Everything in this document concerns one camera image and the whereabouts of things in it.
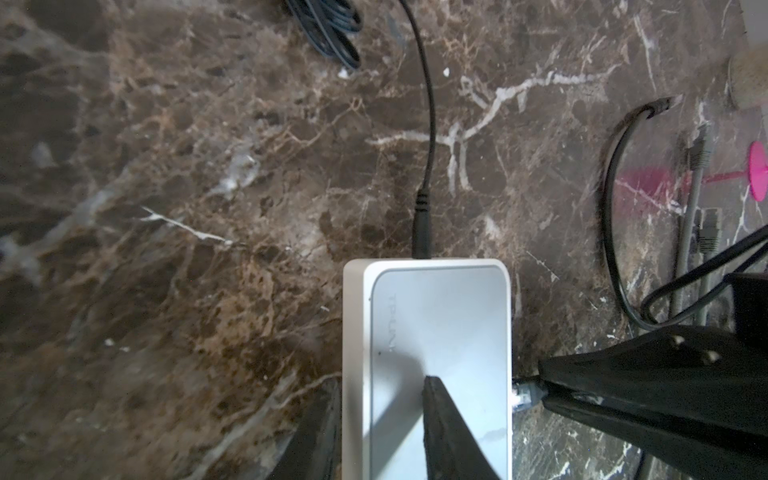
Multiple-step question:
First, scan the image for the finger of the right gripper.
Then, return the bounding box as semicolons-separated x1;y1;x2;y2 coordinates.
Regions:
539;326;767;420
543;395;767;479

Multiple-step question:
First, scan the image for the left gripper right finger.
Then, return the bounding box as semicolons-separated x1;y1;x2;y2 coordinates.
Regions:
422;376;500;480

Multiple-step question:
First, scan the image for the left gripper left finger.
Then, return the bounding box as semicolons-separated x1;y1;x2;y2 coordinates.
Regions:
268;378;342;480

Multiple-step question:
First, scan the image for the black ethernet cable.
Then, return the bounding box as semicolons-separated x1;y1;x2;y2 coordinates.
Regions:
512;94;768;415

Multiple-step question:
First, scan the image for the white network switch box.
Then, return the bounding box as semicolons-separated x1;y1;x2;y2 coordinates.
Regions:
341;259;513;479

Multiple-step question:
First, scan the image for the thin black adapter cable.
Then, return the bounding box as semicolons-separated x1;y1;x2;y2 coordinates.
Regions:
281;0;438;260

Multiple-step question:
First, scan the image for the pink funnel cup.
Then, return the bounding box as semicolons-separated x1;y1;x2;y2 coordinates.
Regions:
703;141;767;202

